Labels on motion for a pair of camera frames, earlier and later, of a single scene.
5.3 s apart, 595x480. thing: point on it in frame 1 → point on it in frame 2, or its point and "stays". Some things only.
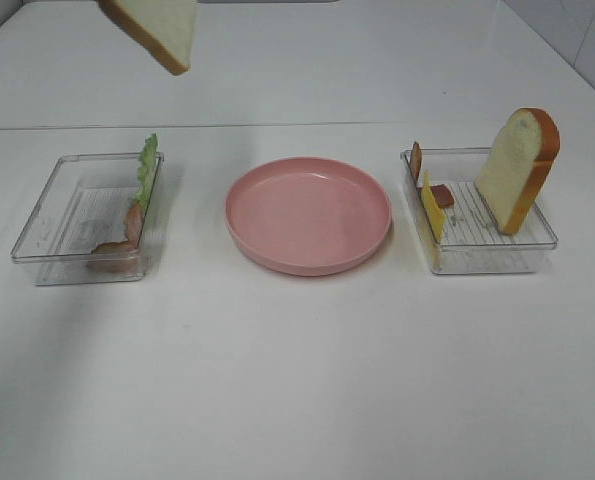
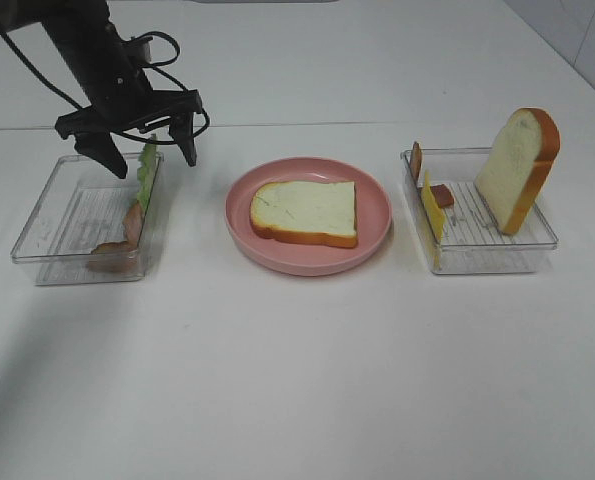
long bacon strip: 118,257 stays
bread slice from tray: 165,28 → 311,213
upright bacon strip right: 416,153 stays
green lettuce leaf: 146,169 stays
